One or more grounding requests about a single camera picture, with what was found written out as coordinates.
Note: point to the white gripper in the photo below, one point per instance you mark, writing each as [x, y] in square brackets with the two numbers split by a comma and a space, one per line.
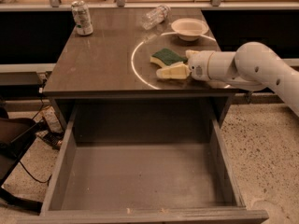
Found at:
[199, 64]

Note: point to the white green 7up can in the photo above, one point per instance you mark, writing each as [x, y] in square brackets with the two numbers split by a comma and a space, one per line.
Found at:
[82, 18]

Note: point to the open grey drawer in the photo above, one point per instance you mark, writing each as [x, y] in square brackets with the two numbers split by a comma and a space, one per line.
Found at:
[144, 164]

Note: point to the green and yellow sponge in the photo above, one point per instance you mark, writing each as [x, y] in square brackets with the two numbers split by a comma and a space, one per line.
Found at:
[166, 57]

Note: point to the clear plastic bottle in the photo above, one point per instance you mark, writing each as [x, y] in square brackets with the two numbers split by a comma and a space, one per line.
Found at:
[155, 17]

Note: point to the white bowl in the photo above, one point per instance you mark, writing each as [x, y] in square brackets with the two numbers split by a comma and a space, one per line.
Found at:
[189, 29]

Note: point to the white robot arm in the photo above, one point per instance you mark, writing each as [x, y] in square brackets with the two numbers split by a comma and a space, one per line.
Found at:
[252, 67]

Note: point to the black chair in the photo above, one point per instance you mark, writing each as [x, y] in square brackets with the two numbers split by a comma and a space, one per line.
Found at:
[16, 136]

